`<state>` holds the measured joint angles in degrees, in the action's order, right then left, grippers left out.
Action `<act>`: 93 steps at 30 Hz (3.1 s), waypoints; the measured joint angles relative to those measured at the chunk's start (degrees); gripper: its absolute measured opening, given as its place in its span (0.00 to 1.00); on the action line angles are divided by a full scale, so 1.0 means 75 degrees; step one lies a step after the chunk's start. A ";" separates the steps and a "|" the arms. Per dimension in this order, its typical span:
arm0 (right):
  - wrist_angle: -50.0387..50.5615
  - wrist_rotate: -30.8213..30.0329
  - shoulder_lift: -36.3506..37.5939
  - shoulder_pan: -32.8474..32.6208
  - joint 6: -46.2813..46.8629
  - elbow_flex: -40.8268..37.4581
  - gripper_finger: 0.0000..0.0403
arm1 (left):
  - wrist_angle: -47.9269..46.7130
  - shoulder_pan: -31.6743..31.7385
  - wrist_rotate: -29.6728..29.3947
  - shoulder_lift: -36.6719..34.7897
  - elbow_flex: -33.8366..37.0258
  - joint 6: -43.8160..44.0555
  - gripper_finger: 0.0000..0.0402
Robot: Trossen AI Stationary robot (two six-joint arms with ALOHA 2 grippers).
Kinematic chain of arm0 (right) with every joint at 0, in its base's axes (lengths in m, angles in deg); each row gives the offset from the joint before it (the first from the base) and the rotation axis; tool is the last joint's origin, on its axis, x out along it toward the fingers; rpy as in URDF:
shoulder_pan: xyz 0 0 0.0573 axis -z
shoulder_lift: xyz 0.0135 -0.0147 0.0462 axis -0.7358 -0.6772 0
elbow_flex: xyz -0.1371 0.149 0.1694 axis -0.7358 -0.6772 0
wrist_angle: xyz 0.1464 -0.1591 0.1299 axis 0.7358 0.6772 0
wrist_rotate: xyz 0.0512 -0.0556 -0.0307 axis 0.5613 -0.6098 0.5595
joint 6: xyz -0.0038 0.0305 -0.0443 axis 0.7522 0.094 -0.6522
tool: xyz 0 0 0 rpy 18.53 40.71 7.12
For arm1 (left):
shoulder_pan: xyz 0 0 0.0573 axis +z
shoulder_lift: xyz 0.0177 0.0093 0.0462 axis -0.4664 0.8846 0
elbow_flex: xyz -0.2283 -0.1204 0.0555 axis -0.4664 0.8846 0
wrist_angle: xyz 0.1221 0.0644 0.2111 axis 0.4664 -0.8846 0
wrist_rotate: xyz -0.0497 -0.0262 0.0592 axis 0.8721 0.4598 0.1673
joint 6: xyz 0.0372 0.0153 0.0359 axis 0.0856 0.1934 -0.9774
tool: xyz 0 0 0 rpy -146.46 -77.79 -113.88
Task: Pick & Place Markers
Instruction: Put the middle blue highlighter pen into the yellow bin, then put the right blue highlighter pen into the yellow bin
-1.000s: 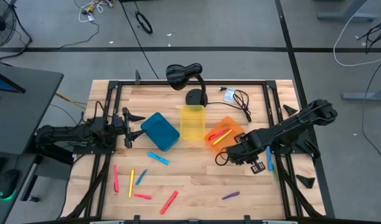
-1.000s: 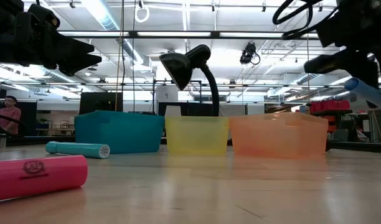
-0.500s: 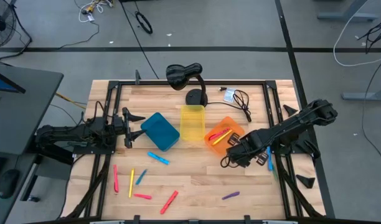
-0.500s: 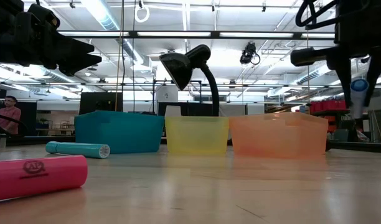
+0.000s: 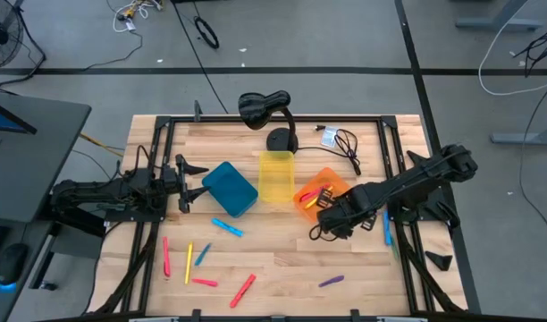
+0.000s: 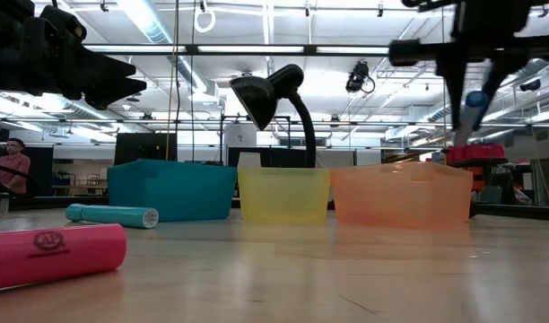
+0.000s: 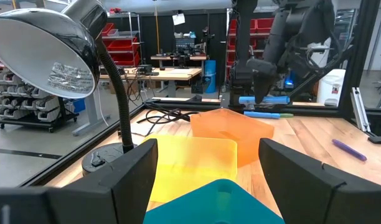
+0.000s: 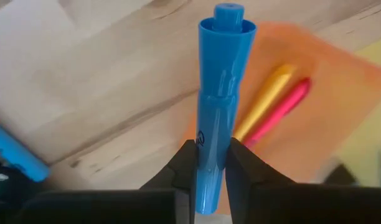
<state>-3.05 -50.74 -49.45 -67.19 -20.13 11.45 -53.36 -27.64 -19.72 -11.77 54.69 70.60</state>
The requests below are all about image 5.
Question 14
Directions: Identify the black aluminium table frame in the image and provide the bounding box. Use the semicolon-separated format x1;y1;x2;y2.
92;114;469;317

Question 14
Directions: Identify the black desk lamp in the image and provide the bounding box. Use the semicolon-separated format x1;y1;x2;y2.
237;89;300;155

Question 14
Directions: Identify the dark side desk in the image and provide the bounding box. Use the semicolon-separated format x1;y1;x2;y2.
0;218;60;322

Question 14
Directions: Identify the black cable bundle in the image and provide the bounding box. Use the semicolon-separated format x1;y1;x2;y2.
513;20;547;78

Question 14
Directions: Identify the black computer mouse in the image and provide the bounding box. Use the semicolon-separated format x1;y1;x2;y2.
0;242;29;290

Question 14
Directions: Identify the blue plastic bin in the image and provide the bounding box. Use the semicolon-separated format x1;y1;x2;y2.
201;160;260;219

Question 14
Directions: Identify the black triangular bracket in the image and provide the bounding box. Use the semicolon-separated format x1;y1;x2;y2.
424;250;454;273
406;149;429;170

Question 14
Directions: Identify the yellow plastic bin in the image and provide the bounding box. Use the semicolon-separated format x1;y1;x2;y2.
257;149;297;204

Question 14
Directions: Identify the white floor cable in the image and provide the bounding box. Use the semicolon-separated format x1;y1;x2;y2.
477;0;547;97

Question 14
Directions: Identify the white cable bundle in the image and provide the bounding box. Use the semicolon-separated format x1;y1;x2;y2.
111;0;164;33

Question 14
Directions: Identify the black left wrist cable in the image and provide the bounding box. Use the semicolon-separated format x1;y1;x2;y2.
116;143;167;180

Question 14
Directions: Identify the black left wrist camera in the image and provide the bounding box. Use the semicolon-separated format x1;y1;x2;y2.
160;165;179;189

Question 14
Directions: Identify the coiled black cable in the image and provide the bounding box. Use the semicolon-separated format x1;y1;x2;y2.
193;15;221;50

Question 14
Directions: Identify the purple marker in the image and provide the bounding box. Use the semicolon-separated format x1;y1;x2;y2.
317;275;346;289

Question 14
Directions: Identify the black floor fan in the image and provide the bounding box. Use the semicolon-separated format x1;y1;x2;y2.
0;0;25;71

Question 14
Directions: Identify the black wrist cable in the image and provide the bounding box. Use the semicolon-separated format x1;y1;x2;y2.
308;222;346;242
116;143;167;180

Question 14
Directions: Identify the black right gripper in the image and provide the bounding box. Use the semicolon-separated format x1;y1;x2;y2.
316;183;383;241

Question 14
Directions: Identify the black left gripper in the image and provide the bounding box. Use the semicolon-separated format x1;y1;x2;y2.
175;154;211;215

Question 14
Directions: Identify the orange plastic bin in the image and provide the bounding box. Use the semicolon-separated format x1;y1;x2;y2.
292;166;352;225

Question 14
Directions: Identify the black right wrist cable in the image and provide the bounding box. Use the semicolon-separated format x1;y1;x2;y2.
308;222;346;242

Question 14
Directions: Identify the white cord label tag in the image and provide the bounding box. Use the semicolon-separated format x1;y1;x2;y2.
320;125;340;149

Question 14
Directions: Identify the light blue highlighter marker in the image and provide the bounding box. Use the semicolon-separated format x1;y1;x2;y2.
210;217;245;239
382;209;393;247

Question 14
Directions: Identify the black office desk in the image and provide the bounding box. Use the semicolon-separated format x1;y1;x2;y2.
0;91;93;225

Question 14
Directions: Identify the yellow cable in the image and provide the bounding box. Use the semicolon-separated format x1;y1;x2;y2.
79;132;125;158

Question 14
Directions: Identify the black lamp power cord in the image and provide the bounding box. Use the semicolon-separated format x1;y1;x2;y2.
295;123;362;177

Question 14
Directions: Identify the computer monitor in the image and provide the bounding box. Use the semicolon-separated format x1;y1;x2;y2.
0;97;38;136

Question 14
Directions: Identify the thin black floor cable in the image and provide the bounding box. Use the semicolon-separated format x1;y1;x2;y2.
518;75;547;248
80;29;144;72

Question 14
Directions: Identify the slim blue marker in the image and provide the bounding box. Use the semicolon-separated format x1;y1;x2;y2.
193;242;213;267

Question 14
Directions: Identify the grey desk foot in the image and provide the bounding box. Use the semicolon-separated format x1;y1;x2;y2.
455;0;545;32
488;121;547;147

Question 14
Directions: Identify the long black floor cable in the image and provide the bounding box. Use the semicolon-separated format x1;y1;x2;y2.
172;0;230;115

